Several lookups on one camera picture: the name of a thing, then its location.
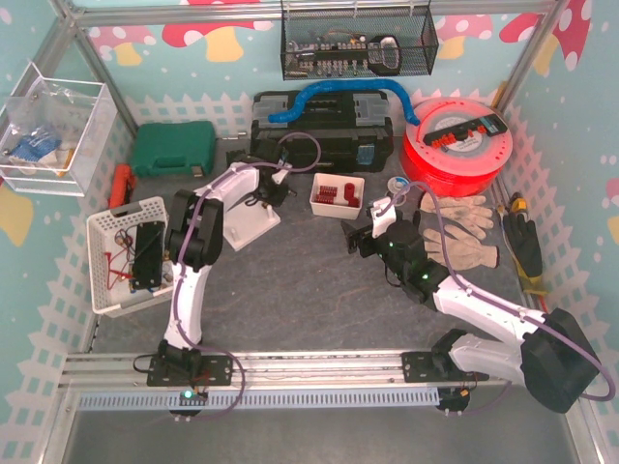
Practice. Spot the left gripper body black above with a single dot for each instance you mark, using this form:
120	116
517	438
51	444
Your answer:
273	188

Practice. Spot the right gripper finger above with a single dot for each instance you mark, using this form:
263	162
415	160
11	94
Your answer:
349	229
353	245

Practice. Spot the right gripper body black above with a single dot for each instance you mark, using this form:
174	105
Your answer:
366	240

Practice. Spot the white peg fixture board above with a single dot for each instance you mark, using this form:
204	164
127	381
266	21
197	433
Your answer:
247	220

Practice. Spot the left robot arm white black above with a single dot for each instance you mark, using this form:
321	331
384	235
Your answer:
194	239

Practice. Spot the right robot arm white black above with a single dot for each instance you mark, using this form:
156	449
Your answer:
547	353

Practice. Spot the white rectangular parts tray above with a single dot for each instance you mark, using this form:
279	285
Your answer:
338	209

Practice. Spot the red springs in tray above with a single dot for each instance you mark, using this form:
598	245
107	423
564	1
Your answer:
326	195

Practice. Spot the black battery holder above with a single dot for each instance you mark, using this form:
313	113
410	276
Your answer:
235	156

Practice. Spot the black plastic toolbox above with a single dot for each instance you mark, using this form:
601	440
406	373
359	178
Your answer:
353	129

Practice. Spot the lower beige work glove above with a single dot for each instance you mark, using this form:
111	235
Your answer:
465	252

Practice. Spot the beige work glove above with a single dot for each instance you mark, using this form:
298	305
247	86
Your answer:
465	252
469	212

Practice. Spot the upper beige work glove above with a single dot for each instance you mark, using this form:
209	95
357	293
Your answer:
469	212

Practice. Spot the green plastic tool case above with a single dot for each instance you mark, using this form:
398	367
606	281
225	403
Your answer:
173	149

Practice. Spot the red filament spool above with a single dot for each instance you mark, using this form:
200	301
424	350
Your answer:
461	169

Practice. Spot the black device in basket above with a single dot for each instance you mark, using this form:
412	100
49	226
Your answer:
148	255

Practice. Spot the black yellow rubber glove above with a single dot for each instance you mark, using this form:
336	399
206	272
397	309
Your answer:
523	243

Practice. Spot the white perforated plastic basket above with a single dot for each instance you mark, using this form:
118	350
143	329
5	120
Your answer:
111	246

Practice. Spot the black red terminal strip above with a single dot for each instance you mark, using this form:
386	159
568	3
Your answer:
490	125

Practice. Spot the blue white work glove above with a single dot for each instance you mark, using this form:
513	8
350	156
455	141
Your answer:
38	146

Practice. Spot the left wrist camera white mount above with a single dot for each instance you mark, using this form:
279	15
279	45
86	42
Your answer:
281	172

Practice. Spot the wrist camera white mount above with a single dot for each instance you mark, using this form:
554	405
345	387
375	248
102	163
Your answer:
383	213
281	172

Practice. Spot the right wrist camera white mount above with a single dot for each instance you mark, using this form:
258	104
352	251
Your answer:
383	213

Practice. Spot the small solder wire spool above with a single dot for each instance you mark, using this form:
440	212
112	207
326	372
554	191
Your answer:
396	184

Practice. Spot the orange handled tool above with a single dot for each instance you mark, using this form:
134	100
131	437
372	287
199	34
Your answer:
123	184

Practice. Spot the white slotted cable duct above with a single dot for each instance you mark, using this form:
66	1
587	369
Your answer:
258	399

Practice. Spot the black wire mesh basket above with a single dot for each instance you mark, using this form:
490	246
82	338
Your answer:
356	39

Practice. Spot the clear acrylic wall box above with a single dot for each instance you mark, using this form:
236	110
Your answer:
81	112

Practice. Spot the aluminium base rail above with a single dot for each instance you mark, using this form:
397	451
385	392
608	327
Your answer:
281	370

